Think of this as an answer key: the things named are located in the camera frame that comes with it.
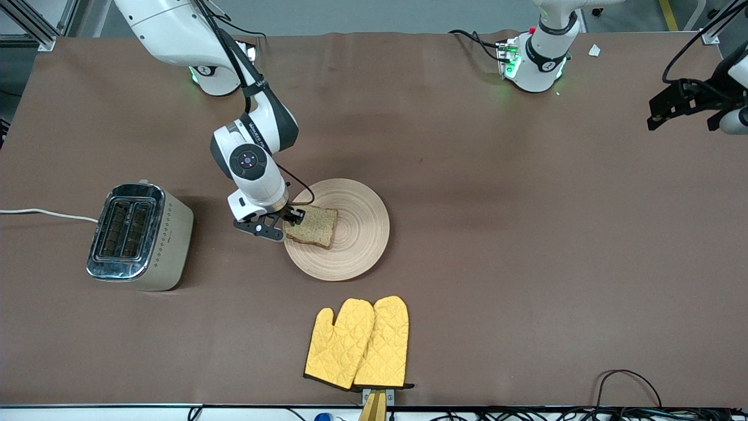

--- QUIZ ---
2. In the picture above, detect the brown bread slice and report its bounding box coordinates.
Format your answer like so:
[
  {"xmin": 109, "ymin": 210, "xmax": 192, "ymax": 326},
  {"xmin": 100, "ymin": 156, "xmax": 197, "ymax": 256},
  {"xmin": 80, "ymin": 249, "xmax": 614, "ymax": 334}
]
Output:
[{"xmin": 285, "ymin": 205, "xmax": 339, "ymax": 250}]

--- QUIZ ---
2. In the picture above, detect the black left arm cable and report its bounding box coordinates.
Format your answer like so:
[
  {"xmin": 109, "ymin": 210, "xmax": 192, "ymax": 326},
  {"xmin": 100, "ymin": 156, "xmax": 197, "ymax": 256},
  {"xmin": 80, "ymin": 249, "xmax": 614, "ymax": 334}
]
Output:
[{"xmin": 662, "ymin": 0, "xmax": 748, "ymax": 82}]

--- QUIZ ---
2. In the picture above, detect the brown table cover mat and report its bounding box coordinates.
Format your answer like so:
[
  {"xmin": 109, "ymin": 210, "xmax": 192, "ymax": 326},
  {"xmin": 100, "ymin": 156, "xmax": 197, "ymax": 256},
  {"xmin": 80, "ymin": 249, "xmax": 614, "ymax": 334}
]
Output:
[{"xmin": 0, "ymin": 29, "xmax": 748, "ymax": 407}]

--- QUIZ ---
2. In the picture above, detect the black looped cable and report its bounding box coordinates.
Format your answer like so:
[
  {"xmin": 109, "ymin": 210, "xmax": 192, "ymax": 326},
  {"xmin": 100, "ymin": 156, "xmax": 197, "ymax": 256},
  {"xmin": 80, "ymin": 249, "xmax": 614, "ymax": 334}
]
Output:
[{"xmin": 593, "ymin": 369, "xmax": 664, "ymax": 410}]

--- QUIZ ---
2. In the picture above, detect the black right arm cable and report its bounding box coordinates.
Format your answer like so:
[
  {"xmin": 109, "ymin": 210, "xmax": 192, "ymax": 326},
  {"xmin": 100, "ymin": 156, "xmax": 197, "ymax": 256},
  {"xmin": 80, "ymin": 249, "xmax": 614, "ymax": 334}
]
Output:
[{"xmin": 193, "ymin": 0, "xmax": 316, "ymax": 223}]

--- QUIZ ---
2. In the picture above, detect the black arm base cable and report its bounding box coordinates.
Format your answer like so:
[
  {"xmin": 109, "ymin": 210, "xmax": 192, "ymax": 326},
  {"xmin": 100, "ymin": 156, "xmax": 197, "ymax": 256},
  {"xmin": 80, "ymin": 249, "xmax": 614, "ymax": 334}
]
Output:
[
  {"xmin": 225, "ymin": 18, "xmax": 267, "ymax": 42},
  {"xmin": 449, "ymin": 29, "xmax": 504, "ymax": 62}
]

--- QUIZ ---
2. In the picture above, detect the round wooden plate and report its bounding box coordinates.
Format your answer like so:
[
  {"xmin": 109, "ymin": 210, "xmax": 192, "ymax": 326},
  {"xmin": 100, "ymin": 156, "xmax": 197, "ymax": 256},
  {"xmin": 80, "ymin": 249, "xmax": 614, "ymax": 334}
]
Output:
[{"xmin": 283, "ymin": 178, "xmax": 390, "ymax": 282}]

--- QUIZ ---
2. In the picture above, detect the yellow wooden post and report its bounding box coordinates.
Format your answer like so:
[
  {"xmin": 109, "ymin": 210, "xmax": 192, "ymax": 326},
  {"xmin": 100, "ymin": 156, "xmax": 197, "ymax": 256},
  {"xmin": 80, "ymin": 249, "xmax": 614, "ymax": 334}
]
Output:
[{"xmin": 358, "ymin": 390, "xmax": 387, "ymax": 421}]

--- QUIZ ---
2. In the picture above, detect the chrome and beige toaster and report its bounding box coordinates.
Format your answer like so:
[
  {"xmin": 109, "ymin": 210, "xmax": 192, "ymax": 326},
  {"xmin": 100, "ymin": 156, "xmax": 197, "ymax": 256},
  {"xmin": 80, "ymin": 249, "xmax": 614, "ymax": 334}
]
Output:
[{"xmin": 86, "ymin": 179, "xmax": 195, "ymax": 291}]

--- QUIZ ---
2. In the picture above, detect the white toaster power cord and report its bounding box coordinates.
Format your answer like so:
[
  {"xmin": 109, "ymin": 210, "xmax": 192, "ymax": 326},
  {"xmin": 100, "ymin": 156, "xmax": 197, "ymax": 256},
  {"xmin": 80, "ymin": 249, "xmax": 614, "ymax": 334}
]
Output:
[{"xmin": 0, "ymin": 208, "xmax": 99, "ymax": 223}]

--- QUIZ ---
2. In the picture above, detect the aluminium frame profile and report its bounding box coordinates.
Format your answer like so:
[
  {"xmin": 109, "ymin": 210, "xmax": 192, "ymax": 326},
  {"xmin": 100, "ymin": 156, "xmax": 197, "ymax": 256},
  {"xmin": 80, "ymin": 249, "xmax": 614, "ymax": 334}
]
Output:
[
  {"xmin": 700, "ymin": 0, "xmax": 748, "ymax": 46},
  {"xmin": 0, "ymin": 0, "xmax": 78, "ymax": 51}
]

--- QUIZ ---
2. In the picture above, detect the yellow quilted oven mitt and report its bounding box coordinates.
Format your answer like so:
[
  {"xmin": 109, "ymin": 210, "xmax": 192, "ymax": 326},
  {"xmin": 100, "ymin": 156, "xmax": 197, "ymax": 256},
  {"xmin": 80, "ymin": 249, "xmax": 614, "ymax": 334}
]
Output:
[
  {"xmin": 304, "ymin": 298, "xmax": 376, "ymax": 391},
  {"xmin": 352, "ymin": 295, "xmax": 415, "ymax": 390}
]

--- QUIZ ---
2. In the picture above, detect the black cable bundle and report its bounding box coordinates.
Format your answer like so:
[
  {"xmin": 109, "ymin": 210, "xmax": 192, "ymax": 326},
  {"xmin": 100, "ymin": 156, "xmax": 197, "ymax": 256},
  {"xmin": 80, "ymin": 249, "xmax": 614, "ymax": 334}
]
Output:
[{"xmin": 389, "ymin": 406, "xmax": 748, "ymax": 421}]

